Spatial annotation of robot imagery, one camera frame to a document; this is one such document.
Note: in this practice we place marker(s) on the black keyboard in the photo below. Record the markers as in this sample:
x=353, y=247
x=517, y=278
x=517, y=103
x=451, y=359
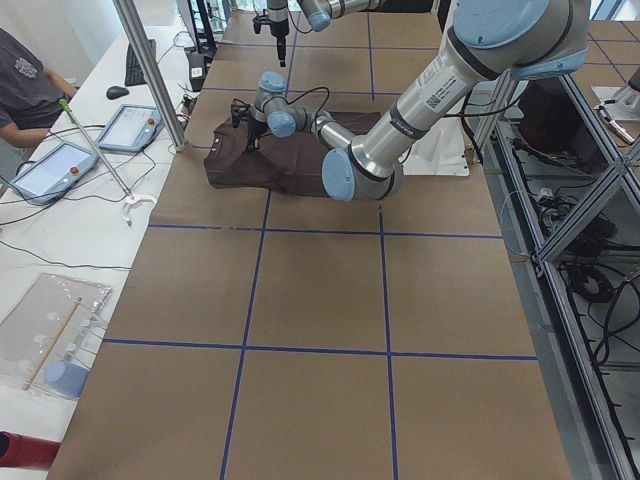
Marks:
x=134, y=74

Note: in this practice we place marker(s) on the aluminium side rail frame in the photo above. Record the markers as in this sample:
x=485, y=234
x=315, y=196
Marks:
x=562, y=161

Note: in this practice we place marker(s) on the black computer mouse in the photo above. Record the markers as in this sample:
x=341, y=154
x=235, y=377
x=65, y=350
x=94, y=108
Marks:
x=116, y=92

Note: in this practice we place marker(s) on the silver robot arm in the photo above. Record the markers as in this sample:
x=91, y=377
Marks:
x=320, y=14
x=530, y=39

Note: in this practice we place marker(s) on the dark brown t-shirt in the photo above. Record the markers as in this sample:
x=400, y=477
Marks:
x=296, y=165

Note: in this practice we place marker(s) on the near teach pendant tablet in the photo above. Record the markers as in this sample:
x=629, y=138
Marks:
x=54, y=174

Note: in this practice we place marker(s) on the clear plastic sheet bag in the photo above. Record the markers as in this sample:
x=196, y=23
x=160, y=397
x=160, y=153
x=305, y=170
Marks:
x=29, y=326

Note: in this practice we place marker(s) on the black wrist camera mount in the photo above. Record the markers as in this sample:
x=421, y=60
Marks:
x=240, y=112
x=260, y=21

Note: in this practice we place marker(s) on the seated person grey shirt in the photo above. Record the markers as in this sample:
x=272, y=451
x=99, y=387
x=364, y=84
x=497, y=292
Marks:
x=30, y=95

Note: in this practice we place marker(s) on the teach pendant tablet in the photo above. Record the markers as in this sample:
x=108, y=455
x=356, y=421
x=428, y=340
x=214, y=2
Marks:
x=131, y=129
x=54, y=174

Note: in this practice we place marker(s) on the aluminium frame post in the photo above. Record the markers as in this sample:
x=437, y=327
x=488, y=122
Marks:
x=135, y=32

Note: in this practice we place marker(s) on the metal rod green handle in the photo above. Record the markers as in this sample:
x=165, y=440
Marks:
x=66, y=108

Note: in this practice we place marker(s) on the white plastic hook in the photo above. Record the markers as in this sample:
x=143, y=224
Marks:
x=132, y=202

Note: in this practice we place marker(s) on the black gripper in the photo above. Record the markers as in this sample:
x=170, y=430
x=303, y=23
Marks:
x=279, y=29
x=255, y=127

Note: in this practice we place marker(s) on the red cylinder object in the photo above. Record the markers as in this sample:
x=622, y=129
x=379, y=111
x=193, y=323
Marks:
x=27, y=452

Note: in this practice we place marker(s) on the wooden stick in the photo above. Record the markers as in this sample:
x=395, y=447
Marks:
x=51, y=345

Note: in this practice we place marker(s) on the light blue cup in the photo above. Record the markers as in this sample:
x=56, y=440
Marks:
x=66, y=378

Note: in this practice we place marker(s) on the far teach pendant tablet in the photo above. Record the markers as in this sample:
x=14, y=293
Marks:
x=131, y=129

